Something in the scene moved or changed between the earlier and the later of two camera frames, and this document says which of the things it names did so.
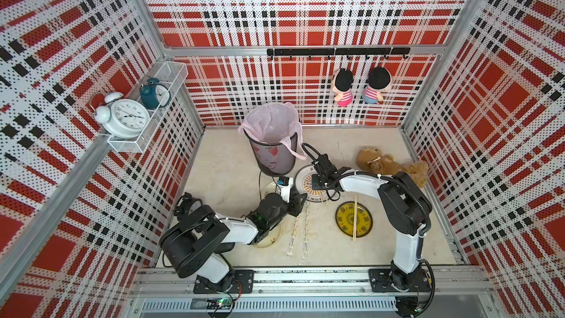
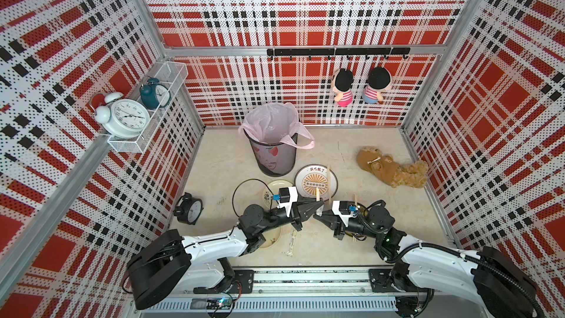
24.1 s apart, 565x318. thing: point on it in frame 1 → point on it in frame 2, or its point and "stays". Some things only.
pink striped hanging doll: [342, 82] stays
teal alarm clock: [154, 95] stays
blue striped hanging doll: [379, 78] stays
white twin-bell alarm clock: [125, 118] stays
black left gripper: [296, 207] → [299, 212]
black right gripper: [315, 185] → [329, 216]
